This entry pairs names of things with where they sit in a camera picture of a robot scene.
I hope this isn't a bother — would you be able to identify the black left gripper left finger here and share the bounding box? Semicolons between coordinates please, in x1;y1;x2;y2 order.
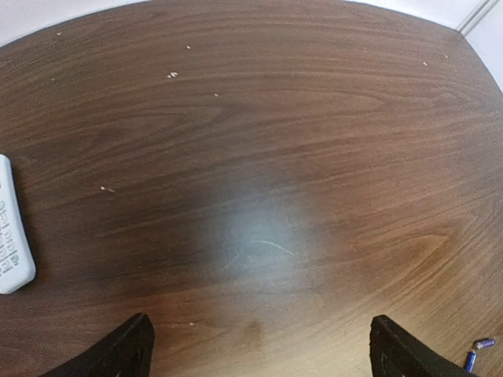
44;313;154;377

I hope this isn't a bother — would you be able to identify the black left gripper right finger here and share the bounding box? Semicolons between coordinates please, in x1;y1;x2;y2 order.
370;315;472;377

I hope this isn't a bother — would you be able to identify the white remote control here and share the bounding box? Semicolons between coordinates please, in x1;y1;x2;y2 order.
1;155;36;295

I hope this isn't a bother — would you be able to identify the blue aaa battery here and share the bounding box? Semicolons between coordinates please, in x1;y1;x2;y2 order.
464;350;477;373
473;338;496;350

